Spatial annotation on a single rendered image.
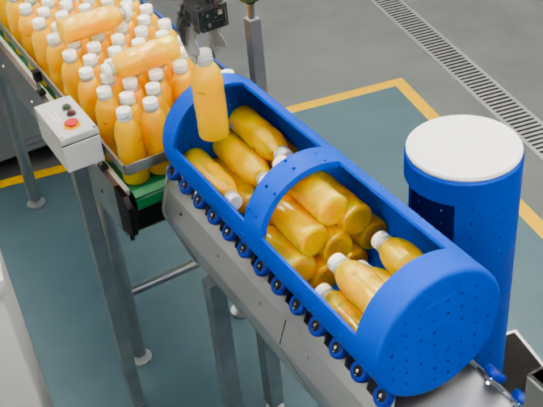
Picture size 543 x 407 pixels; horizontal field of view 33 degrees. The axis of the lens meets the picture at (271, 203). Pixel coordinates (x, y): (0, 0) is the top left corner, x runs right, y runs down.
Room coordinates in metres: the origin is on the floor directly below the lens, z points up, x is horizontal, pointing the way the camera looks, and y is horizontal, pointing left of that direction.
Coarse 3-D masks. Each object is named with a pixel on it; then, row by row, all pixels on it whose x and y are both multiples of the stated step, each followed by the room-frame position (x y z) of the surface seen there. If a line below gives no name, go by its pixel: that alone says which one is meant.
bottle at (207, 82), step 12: (192, 72) 1.80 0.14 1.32; (204, 72) 1.78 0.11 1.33; (216, 72) 1.79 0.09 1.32; (192, 84) 1.79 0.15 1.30; (204, 84) 1.77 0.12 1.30; (216, 84) 1.78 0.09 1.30; (204, 96) 1.77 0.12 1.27; (216, 96) 1.78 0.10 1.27; (204, 108) 1.77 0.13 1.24; (216, 108) 1.77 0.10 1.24; (204, 120) 1.77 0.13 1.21; (216, 120) 1.77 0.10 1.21; (228, 120) 1.80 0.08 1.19; (204, 132) 1.78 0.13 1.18; (216, 132) 1.77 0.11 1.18; (228, 132) 1.79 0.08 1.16
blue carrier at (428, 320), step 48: (192, 96) 1.87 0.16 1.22; (240, 96) 1.97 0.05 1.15; (192, 144) 1.90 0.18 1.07; (384, 192) 1.44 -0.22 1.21; (432, 240) 1.28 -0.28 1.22; (288, 288) 1.38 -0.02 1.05; (336, 288) 1.46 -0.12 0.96; (384, 288) 1.18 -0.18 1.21; (432, 288) 1.15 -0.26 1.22; (480, 288) 1.20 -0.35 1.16; (336, 336) 1.22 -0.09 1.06; (384, 336) 1.11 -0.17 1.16; (432, 336) 1.15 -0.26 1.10; (480, 336) 1.21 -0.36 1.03; (384, 384) 1.11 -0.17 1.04; (432, 384) 1.16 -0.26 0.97
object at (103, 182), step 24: (0, 48) 2.89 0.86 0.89; (0, 72) 3.00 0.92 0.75; (24, 72) 2.69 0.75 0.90; (0, 96) 3.18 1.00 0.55; (24, 96) 2.73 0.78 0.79; (48, 96) 2.51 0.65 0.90; (24, 144) 3.20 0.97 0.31; (24, 168) 3.18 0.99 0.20; (96, 168) 2.11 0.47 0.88; (96, 192) 2.17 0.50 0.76; (120, 192) 1.97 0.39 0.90; (120, 216) 2.00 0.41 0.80; (144, 216) 2.12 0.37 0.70; (120, 264) 2.22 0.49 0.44; (192, 264) 2.34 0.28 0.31; (120, 288) 2.22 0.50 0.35; (144, 288) 2.26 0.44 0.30; (144, 360) 2.22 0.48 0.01
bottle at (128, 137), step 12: (120, 120) 2.01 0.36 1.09; (132, 120) 2.02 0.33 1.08; (120, 132) 2.00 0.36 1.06; (132, 132) 2.00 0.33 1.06; (120, 144) 2.00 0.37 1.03; (132, 144) 1.99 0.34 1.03; (144, 144) 2.02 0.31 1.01; (120, 156) 2.00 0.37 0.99; (132, 156) 1.99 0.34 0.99; (144, 156) 2.01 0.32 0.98; (132, 180) 1.99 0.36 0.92; (144, 180) 2.00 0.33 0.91
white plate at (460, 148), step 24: (432, 120) 1.95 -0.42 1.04; (456, 120) 1.94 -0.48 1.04; (480, 120) 1.93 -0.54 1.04; (408, 144) 1.86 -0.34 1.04; (432, 144) 1.85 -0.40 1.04; (456, 144) 1.84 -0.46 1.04; (480, 144) 1.83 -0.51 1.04; (504, 144) 1.82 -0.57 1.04; (432, 168) 1.75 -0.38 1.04; (456, 168) 1.74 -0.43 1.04; (480, 168) 1.73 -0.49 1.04; (504, 168) 1.72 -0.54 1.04
